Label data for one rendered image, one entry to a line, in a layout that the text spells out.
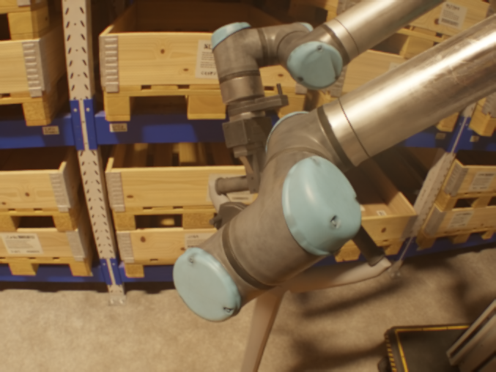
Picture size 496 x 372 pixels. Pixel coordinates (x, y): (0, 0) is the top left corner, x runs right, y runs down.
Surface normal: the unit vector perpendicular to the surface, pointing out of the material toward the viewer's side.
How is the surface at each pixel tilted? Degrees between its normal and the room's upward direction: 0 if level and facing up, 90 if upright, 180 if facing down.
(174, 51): 90
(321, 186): 36
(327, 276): 69
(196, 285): 78
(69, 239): 90
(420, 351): 0
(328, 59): 93
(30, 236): 90
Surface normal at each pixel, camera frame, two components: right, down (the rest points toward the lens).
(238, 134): -0.47, 0.20
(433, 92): -0.28, 0.36
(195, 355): 0.11, -0.81
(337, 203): 0.64, -0.51
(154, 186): 0.19, 0.58
